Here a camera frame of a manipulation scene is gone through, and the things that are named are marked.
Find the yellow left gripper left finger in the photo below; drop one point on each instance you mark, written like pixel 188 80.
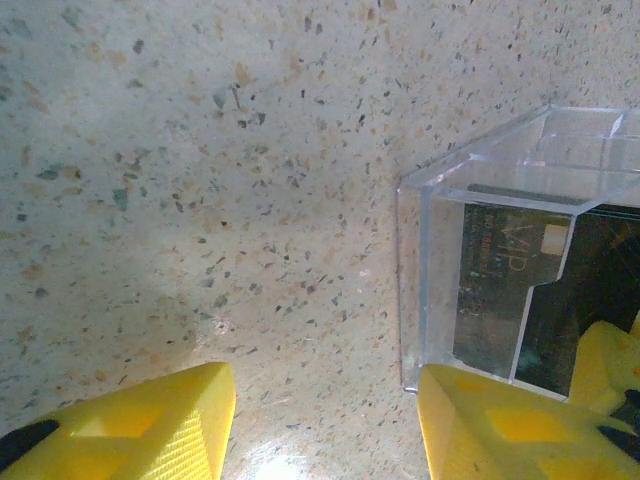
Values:
pixel 140 440

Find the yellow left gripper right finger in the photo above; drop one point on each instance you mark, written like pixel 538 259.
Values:
pixel 500 440

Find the black VIP card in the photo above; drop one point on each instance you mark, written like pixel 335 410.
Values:
pixel 500 300

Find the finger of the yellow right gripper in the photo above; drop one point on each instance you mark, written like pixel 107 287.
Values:
pixel 607 365

